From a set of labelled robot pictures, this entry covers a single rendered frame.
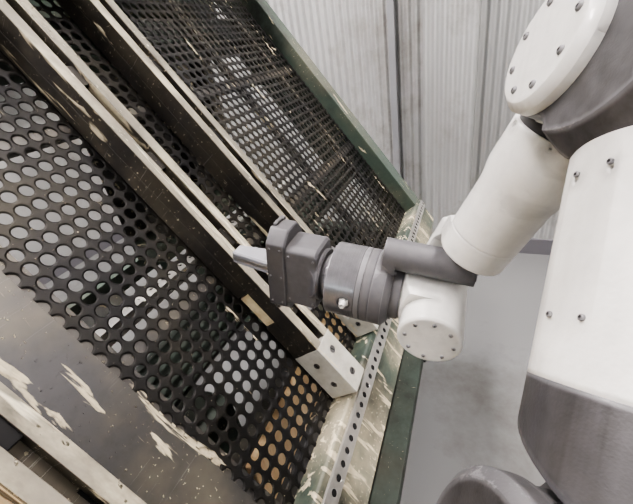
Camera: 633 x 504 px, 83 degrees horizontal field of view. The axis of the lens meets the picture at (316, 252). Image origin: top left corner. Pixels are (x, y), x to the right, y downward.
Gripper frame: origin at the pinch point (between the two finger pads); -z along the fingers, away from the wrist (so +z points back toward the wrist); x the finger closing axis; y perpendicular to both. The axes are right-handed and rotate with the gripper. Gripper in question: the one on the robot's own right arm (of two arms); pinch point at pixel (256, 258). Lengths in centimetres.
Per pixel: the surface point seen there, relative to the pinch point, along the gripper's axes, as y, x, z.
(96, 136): -11.7, 9.2, -37.3
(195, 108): -34.5, 10.0, -33.2
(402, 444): -49, -110, 26
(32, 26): -16, 25, -49
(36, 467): 26.2, -14.3, -13.8
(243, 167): -32.6, -1.2, -21.3
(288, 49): -109, 17, -45
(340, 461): 1.0, -40.0, 13.9
